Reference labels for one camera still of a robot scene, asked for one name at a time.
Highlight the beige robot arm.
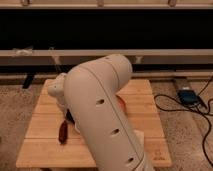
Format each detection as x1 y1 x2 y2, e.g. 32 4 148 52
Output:
48 54 155 171

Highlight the dark red oblong object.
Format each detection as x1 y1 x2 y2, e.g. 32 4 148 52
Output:
59 121 68 144

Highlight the orange plate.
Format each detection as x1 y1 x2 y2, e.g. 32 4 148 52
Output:
116 96 126 111

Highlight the blue power adapter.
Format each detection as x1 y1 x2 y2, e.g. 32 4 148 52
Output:
178 90 198 105

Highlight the grey horizontal rail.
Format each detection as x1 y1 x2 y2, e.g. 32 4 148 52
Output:
0 49 213 66

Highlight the black cable on floor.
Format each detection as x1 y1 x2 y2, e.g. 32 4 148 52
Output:
153 75 213 168

